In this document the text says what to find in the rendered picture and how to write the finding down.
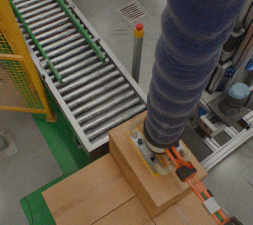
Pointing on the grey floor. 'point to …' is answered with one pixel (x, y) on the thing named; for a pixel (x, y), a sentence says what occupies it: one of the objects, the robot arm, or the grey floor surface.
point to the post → (137, 54)
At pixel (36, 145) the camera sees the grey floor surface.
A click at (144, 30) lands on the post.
